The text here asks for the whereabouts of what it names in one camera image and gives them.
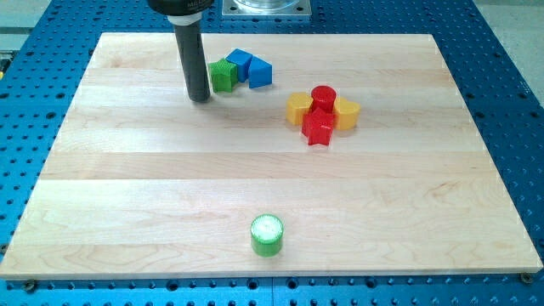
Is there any green star block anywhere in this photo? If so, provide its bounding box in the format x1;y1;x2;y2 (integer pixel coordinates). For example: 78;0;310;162
208;59;238;93

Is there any yellow left half-round block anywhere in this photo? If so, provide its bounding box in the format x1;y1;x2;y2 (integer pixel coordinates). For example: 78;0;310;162
286;92;313;125

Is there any yellow half-round block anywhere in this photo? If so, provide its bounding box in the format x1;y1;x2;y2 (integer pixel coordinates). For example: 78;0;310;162
333;97;361;130
286;92;313;125

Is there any yellow right half-round block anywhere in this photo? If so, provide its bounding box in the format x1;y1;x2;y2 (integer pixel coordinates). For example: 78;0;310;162
333;97;361;130

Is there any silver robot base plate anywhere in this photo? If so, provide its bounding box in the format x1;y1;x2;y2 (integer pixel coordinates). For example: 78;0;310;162
222;0;312;17

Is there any light wooden board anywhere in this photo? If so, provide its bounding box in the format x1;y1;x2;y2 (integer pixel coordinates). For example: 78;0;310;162
1;32;542;280

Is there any black robot arm end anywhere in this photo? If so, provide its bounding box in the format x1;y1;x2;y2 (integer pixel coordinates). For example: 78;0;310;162
147;0;214;26

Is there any blue triangular block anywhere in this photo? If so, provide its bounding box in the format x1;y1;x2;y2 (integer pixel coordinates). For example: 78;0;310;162
248;56;273;88

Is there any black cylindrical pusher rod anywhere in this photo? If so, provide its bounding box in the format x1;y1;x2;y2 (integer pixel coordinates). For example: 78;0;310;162
173;21;211;103

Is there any green cylinder block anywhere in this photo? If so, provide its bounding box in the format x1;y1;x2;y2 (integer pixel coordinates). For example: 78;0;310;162
250;213;284;258

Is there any blue cube block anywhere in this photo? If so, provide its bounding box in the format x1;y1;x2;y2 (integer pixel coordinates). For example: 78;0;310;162
226;48;253;82

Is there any red star block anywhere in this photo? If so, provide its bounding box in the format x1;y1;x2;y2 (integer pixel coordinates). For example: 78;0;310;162
301;108;335;146

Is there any red cylinder block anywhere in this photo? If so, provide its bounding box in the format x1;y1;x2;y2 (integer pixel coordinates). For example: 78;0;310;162
310;85;337;113

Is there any blue perforated base table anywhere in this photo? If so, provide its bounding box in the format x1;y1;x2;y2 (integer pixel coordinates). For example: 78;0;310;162
1;1;543;305

